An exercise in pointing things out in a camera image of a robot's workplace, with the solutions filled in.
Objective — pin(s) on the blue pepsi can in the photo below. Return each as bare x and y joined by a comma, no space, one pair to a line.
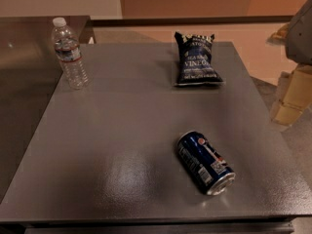
207,168

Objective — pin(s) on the dark blue chips bag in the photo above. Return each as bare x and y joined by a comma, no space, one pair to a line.
195,57

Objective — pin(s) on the clear plastic water bottle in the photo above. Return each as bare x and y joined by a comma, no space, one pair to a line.
67,48

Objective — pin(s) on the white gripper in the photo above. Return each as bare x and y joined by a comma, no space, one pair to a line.
300,36

